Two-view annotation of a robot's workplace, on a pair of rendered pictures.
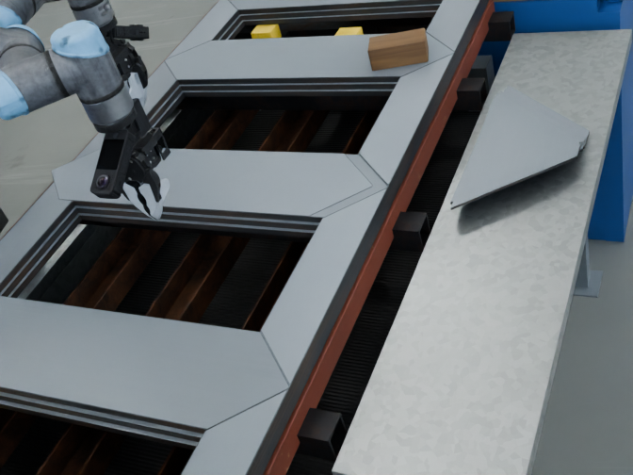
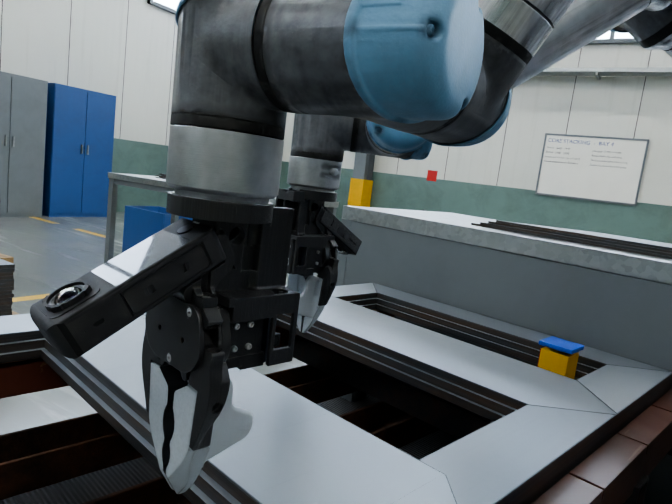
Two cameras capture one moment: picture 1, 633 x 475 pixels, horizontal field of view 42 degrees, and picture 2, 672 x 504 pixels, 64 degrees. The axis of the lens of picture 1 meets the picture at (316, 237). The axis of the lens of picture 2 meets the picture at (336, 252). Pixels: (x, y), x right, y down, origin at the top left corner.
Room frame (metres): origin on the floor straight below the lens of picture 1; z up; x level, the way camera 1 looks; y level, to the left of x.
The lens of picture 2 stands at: (1.98, 0.42, 1.14)
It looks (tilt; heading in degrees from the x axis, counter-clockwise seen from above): 8 degrees down; 189
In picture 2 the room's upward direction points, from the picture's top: 7 degrees clockwise
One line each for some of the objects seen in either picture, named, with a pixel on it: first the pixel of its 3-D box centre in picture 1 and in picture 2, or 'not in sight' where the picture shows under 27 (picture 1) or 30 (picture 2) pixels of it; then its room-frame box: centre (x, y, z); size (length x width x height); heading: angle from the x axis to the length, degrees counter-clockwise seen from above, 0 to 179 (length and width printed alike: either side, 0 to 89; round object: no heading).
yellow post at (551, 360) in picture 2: not in sight; (550, 400); (0.98, 0.69, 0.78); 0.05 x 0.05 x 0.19; 56
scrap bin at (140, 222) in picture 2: not in sight; (159, 237); (-3.05, -2.25, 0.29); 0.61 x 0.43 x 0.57; 67
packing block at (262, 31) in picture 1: (266, 34); not in sight; (2.02, -0.04, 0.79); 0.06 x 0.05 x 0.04; 56
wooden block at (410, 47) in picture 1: (398, 49); not in sight; (1.56, -0.29, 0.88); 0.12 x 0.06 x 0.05; 72
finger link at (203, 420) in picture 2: not in sight; (199, 380); (1.66, 0.29, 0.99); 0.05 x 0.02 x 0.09; 56
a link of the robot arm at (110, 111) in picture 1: (106, 103); (315, 175); (1.23, 0.25, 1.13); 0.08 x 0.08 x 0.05
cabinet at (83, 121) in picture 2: not in sight; (75, 153); (-5.66, -5.15, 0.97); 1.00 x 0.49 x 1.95; 157
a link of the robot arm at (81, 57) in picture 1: (85, 61); (323, 119); (1.23, 0.25, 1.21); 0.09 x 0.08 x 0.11; 99
